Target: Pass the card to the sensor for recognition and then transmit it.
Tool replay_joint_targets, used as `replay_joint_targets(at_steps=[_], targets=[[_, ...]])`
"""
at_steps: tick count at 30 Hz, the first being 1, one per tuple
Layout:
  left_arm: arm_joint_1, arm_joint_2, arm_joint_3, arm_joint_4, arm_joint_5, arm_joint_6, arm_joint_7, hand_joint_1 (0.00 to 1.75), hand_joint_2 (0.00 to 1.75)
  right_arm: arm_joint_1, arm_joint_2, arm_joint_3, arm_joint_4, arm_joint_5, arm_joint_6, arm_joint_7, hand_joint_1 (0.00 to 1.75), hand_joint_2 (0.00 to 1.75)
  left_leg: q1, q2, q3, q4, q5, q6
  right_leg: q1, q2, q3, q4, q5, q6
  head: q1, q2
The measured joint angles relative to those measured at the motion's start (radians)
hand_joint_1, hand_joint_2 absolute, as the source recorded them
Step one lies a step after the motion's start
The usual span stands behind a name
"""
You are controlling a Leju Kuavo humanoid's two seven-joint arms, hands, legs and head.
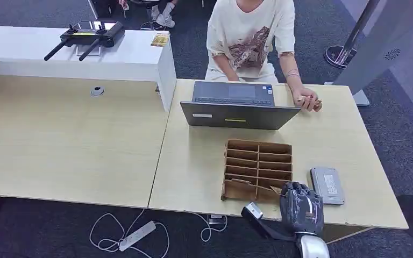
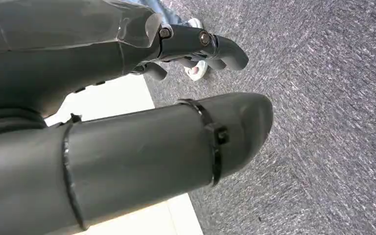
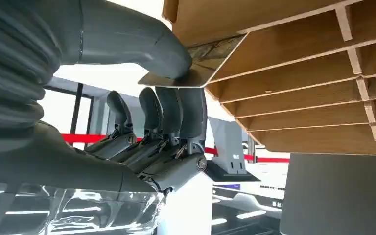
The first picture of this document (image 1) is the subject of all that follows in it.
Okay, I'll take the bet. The person's left hand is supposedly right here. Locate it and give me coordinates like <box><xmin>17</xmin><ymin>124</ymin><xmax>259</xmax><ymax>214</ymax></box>
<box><xmin>291</xmin><ymin>87</ymin><xmax>324</xmax><ymax>113</ymax></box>

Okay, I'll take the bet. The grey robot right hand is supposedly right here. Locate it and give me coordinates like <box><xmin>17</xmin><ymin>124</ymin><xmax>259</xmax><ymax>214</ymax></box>
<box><xmin>279</xmin><ymin>181</ymin><xmax>325</xmax><ymax>236</ymax></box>

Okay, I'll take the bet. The tan card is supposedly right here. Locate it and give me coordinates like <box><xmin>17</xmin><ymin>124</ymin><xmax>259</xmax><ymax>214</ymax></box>
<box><xmin>256</xmin><ymin>183</ymin><xmax>283</xmax><ymax>196</ymax></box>

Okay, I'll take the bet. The grey flat card reader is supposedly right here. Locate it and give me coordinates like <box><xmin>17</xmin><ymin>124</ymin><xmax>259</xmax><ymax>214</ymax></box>
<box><xmin>310</xmin><ymin>167</ymin><xmax>346</xmax><ymax>206</ymax></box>

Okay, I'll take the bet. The wooden slotted card box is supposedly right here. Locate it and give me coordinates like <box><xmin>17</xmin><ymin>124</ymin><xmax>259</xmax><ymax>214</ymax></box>
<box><xmin>220</xmin><ymin>139</ymin><xmax>294</xmax><ymax>206</ymax></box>

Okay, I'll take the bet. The grey open laptop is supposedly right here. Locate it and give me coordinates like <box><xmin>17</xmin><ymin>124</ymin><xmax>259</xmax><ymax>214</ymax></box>
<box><xmin>180</xmin><ymin>81</ymin><xmax>302</xmax><ymax>131</ymax></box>

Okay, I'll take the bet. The person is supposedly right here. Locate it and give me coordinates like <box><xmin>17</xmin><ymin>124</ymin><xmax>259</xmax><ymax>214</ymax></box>
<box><xmin>118</xmin><ymin>0</ymin><xmax>179</xmax><ymax>29</ymax></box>
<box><xmin>204</xmin><ymin>0</ymin><xmax>324</xmax><ymax>113</ymax></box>

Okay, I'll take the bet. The yellow printed card pack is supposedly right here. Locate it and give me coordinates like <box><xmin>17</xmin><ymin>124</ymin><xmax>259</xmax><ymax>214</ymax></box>
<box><xmin>150</xmin><ymin>33</ymin><xmax>169</xmax><ymax>48</ymax></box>

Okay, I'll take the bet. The white power strip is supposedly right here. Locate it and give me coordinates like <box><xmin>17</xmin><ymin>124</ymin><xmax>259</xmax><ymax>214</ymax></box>
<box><xmin>118</xmin><ymin>220</ymin><xmax>157</xmax><ymax>253</ymax></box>

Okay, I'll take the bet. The white raised desk shelf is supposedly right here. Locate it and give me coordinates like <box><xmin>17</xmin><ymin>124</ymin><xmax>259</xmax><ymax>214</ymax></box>
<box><xmin>0</xmin><ymin>25</ymin><xmax>177</xmax><ymax>112</ymax></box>

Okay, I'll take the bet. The clear acrylic stand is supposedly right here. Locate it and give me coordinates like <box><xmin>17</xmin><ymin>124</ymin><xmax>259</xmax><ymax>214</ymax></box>
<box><xmin>75</xmin><ymin>43</ymin><xmax>102</xmax><ymax>58</ymax></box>

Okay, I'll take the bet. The black remote controller with antennas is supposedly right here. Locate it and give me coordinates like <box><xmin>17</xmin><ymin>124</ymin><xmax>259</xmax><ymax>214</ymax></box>
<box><xmin>44</xmin><ymin>20</ymin><xmax>126</xmax><ymax>62</ymax></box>

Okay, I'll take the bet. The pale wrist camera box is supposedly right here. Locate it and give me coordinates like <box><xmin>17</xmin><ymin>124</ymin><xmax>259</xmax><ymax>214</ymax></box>
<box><xmin>241</xmin><ymin>202</ymin><xmax>297</xmax><ymax>243</ymax></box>

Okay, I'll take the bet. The chrome stanchion post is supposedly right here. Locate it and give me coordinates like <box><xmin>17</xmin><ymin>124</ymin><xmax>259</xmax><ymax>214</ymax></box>
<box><xmin>323</xmin><ymin>0</ymin><xmax>380</xmax><ymax>70</ymax></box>

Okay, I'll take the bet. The white adapter cable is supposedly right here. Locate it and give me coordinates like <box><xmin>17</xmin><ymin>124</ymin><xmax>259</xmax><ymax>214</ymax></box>
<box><xmin>197</xmin><ymin>213</ymin><xmax>229</xmax><ymax>243</ymax></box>

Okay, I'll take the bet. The white power strip cable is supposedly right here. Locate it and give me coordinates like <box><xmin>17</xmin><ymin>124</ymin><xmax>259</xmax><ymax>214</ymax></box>
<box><xmin>88</xmin><ymin>208</ymin><xmax>170</xmax><ymax>258</ymax></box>

